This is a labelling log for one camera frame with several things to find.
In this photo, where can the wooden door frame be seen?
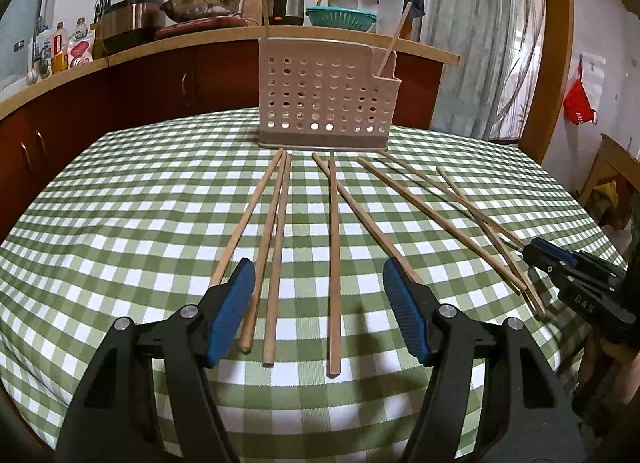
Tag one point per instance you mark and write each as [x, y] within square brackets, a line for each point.
[555, 58]

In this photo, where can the yellow cloth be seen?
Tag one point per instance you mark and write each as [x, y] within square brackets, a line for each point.
[607, 193]

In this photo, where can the red-brown kitchen cabinet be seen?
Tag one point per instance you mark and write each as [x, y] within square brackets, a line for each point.
[150, 88]

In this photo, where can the glass sliding door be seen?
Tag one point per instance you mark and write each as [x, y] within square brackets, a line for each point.
[480, 43]

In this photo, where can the beige perforated utensil holder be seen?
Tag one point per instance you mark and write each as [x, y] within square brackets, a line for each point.
[325, 93]

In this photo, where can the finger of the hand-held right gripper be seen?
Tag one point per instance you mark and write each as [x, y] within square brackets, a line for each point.
[545, 267]
[560, 253]

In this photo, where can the scissors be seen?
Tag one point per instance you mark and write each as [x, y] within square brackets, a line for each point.
[102, 7]

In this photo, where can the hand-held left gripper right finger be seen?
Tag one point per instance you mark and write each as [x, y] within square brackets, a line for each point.
[405, 308]

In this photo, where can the brown bottle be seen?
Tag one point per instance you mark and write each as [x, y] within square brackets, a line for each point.
[98, 43]

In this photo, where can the stainless steel pot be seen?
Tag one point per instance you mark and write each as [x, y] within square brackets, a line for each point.
[132, 18]

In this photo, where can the wooden kitchen counter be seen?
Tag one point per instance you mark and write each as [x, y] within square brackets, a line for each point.
[150, 45]

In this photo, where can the teal plastic colander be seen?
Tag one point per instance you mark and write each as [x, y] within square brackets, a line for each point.
[340, 19]

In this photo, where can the orange sauce bottle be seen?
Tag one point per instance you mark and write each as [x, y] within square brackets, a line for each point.
[59, 50]

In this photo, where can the wooden furniture frame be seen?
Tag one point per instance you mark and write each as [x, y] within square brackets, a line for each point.
[607, 163]

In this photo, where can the red hanging bag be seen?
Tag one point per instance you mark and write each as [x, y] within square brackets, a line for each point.
[577, 103]

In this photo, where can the green checkered tablecloth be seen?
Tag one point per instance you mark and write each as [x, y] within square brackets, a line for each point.
[150, 223]

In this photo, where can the translucent plastic container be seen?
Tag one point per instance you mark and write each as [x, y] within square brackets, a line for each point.
[390, 15]

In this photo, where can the red tray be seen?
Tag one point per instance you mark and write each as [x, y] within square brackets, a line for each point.
[200, 27]

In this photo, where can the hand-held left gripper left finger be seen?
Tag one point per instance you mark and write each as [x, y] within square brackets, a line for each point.
[232, 308]

